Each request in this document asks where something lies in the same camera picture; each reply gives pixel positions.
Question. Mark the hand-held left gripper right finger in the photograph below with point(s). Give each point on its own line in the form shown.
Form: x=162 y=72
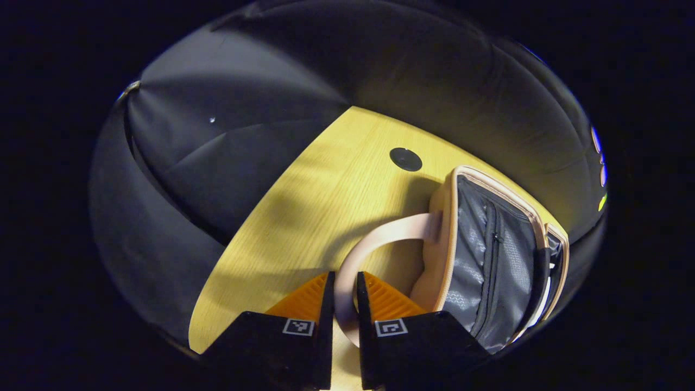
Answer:
x=362 y=336

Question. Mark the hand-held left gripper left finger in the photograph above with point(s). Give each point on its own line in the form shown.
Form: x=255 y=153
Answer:
x=327 y=326

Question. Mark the pink suitcase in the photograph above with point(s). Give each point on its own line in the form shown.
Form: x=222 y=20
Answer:
x=488 y=260

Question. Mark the black backdrop cloth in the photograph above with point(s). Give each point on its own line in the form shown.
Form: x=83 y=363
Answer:
x=217 y=136

